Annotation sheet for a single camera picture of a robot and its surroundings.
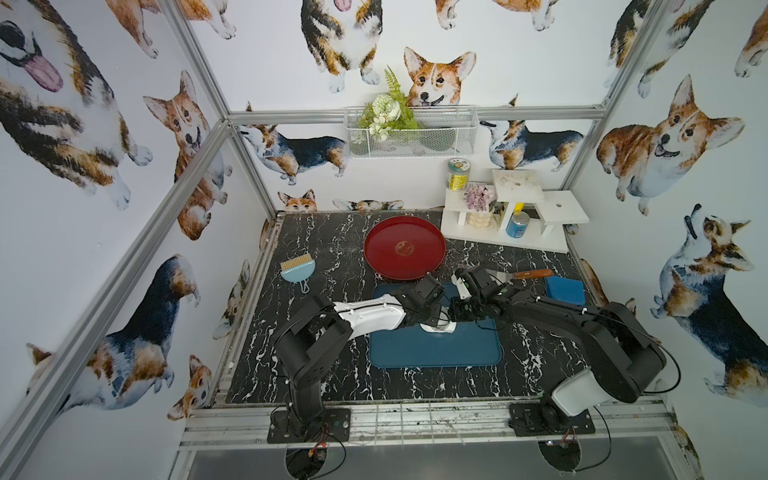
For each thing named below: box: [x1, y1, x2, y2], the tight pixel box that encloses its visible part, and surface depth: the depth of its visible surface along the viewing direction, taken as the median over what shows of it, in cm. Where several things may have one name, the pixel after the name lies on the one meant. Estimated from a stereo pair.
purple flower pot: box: [464, 184, 496, 229], surface depth 100 cm
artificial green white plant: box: [358, 66, 419, 142], surface depth 82 cm
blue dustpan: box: [544, 276, 586, 305], surface depth 100 cm
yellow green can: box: [447, 157, 471, 192], surface depth 106 cm
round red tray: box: [363, 215, 447, 281], surface depth 113 cm
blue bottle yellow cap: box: [505, 203, 530, 239], surface depth 112 cm
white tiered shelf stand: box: [441, 169, 590, 253], surface depth 109 cm
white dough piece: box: [419, 306, 457, 334], surface depth 91 cm
